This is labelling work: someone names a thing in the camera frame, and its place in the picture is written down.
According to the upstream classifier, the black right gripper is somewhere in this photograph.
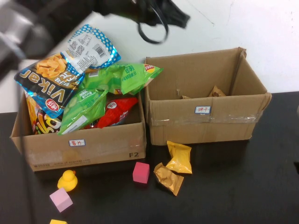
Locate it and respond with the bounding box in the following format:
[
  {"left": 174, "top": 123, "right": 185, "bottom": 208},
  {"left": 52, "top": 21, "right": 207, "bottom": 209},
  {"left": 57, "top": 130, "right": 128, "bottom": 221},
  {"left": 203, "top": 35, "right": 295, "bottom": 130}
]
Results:
[{"left": 24, "top": 0, "right": 95, "bottom": 59}]

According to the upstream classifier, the blue polka dot Vikar bag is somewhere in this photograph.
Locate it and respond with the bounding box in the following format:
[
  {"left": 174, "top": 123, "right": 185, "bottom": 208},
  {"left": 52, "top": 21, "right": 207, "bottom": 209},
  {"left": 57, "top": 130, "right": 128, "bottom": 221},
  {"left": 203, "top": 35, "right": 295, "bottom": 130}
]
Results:
[{"left": 14, "top": 24, "right": 121, "bottom": 119}]

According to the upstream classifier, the brown crumpled snack packet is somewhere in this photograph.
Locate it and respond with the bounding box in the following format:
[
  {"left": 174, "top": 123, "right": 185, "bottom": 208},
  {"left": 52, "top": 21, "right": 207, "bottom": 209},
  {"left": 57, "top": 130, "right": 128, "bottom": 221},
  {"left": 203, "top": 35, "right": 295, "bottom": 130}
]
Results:
[{"left": 207, "top": 85, "right": 227, "bottom": 98}]

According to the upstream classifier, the yellow snack packet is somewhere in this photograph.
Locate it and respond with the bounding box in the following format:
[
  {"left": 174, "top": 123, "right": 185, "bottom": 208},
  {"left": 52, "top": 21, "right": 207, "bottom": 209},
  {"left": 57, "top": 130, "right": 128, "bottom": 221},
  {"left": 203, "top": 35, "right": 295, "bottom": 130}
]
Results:
[{"left": 166, "top": 140, "right": 193, "bottom": 175}]

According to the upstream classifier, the golden brown snack packet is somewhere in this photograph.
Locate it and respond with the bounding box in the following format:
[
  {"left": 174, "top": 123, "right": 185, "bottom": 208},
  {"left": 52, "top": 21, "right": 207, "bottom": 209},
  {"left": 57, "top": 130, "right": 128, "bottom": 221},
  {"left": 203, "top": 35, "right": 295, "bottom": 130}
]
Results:
[{"left": 153, "top": 162, "right": 185, "bottom": 196}]

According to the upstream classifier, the small green chips bag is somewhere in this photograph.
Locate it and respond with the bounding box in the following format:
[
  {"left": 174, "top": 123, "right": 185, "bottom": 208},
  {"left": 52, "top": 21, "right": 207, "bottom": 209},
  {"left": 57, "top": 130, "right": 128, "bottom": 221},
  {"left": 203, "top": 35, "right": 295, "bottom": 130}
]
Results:
[{"left": 57, "top": 88, "right": 109, "bottom": 135}]

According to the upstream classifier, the large green chips bag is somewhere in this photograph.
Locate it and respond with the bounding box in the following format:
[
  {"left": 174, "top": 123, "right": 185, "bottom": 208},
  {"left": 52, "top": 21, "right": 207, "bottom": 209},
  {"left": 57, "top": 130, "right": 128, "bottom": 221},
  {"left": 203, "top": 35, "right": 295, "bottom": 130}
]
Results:
[{"left": 83, "top": 63, "right": 164, "bottom": 96}]

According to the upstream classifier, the yellow orange chips bag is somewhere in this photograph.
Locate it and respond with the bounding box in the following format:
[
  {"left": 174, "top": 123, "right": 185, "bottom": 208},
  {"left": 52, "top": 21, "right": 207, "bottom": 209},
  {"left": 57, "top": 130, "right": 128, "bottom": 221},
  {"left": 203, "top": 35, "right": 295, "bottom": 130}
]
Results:
[{"left": 25, "top": 92, "right": 64, "bottom": 135}]

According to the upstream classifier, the red chips bag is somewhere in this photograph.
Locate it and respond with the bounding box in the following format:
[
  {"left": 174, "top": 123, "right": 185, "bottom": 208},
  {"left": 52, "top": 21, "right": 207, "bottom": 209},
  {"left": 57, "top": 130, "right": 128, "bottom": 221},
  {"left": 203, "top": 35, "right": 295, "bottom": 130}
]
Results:
[{"left": 84, "top": 97, "right": 139, "bottom": 130}]

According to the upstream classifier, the cardboard box with F2 print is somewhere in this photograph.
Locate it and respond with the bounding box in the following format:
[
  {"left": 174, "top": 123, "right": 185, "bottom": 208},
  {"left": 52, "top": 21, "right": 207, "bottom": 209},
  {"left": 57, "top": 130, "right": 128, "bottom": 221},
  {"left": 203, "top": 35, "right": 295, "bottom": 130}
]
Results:
[{"left": 10, "top": 88, "right": 147, "bottom": 172}]

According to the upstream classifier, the yellow rubber duck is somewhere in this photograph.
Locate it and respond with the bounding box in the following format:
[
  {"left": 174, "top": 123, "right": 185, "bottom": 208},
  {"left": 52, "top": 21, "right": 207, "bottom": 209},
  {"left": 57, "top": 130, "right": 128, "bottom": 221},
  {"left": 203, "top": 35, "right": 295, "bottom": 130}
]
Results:
[{"left": 57, "top": 169, "right": 78, "bottom": 192}]

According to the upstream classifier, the cardboard box with clear tape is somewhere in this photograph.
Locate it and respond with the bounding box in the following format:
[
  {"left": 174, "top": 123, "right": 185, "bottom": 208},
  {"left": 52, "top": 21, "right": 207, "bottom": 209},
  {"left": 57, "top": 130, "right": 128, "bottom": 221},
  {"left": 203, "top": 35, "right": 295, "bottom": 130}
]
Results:
[{"left": 144, "top": 47, "right": 272, "bottom": 146}]

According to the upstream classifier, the magenta foam cube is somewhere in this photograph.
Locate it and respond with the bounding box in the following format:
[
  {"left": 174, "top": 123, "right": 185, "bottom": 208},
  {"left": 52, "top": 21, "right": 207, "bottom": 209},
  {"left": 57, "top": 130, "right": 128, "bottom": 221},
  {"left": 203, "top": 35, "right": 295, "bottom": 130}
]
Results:
[{"left": 132, "top": 161, "right": 150, "bottom": 183}]

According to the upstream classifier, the light pink foam cube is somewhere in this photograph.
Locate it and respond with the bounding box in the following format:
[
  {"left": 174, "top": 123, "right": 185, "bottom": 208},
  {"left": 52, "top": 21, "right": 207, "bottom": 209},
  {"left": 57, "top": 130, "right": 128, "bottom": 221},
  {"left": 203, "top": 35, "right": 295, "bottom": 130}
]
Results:
[{"left": 49, "top": 188, "right": 74, "bottom": 213}]

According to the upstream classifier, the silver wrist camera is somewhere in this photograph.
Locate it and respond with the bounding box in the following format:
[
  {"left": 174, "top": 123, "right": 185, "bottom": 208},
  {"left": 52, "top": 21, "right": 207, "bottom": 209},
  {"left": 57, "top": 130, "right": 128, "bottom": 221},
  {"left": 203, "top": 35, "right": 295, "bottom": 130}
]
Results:
[{"left": 0, "top": 7, "right": 37, "bottom": 59}]

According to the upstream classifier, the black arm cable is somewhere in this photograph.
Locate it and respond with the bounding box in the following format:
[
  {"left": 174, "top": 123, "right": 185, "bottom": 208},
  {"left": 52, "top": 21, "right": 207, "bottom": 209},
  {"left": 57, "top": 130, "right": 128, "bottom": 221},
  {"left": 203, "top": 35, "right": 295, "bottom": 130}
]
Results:
[{"left": 137, "top": 6, "right": 169, "bottom": 45}]

